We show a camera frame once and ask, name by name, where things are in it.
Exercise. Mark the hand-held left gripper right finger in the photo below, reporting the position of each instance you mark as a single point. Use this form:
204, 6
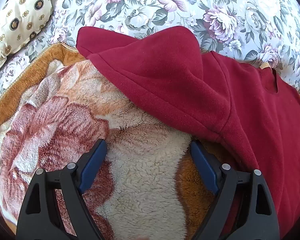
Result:
202, 165

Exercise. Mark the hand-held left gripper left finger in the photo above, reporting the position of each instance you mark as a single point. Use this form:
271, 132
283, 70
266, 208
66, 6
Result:
93, 165

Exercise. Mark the red fleece sweater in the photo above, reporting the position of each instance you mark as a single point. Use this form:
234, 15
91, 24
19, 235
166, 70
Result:
190, 85

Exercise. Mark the orange floral fleece blanket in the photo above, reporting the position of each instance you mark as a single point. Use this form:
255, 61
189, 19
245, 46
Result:
65, 120

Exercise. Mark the floral bed sheet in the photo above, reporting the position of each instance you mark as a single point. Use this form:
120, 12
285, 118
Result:
165, 10

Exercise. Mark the cream medallion print pillow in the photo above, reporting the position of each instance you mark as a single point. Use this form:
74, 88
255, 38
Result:
22, 17

